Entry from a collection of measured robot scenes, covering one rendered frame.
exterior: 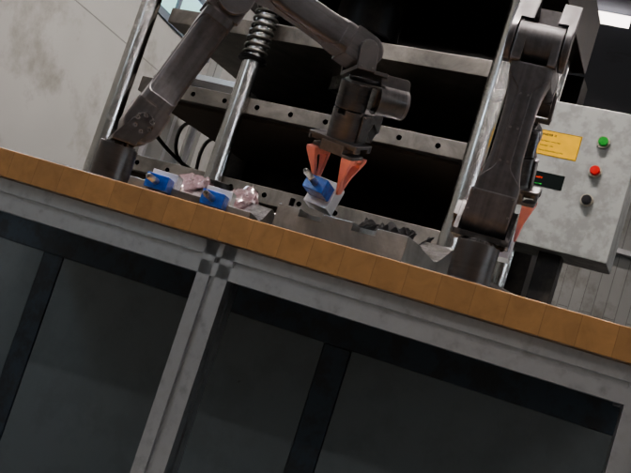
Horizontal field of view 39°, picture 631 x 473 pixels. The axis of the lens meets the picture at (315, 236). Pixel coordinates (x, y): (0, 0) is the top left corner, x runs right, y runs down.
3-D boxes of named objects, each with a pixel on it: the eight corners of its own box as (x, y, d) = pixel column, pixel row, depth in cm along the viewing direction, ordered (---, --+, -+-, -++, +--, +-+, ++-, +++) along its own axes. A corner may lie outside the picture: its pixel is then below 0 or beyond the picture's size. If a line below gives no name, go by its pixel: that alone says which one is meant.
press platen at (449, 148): (467, 160, 238) (471, 144, 239) (137, 89, 283) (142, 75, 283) (511, 223, 306) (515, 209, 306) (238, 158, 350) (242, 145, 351)
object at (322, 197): (309, 188, 153) (324, 160, 154) (285, 177, 155) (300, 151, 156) (330, 216, 164) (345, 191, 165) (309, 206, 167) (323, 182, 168)
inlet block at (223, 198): (214, 211, 154) (223, 182, 154) (187, 203, 155) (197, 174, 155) (227, 222, 167) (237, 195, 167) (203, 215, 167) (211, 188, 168)
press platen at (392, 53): (495, 78, 244) (500, 61, 244) (167, 21, 288) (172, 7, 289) (530, 154, 307) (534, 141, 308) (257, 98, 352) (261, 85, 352)
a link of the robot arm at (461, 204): (460, 201, 132) (458, 192, 127) (518, 216, 130) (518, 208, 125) (448, 240, 132) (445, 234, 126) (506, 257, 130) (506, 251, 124)
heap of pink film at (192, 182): (244, 215, 174) (256, 177, 175) (160, 189, 176) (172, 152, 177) (263, 233, 200) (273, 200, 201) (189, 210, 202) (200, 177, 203)
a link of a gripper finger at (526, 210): (491, 231, 166) (501, 182, 163) (529, 240, 163) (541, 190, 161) (484, 238, 159) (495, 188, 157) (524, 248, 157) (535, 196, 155)
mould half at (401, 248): (393, 285, 153) (416, 211, 155) (263, 249, 164) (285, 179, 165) (455, 322, 199) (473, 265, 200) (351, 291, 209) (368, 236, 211)
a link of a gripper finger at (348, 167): (325, 184, 168) (338, 136, 166) (357, 197, 165) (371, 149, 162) (306, 186, 162) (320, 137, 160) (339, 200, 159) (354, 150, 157)
